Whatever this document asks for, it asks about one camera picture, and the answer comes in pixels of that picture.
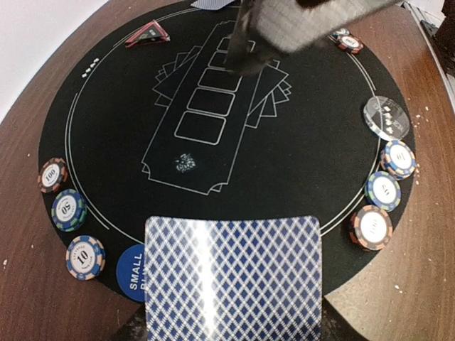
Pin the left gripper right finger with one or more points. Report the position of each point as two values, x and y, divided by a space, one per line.
335 326

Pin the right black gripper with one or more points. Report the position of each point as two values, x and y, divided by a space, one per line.
267 30

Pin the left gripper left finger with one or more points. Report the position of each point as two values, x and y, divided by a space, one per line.
134 329

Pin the blue small blind button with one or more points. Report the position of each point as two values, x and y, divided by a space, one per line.
130 273

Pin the green white chips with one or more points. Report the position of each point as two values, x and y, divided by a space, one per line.
68 211
340 33
382 190

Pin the red black chips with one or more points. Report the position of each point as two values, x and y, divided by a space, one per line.
349 44
370 228
52 176

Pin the blue white chips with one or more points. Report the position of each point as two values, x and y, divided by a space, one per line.
398 160
85 257

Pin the blue card deck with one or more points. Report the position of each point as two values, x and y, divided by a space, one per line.
233 280

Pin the red black all-in triangle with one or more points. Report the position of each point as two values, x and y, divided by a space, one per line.
152 32

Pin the round black poker mat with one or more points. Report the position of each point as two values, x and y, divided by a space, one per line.
161 129

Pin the aluminium front rail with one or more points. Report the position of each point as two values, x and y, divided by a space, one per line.
436 21

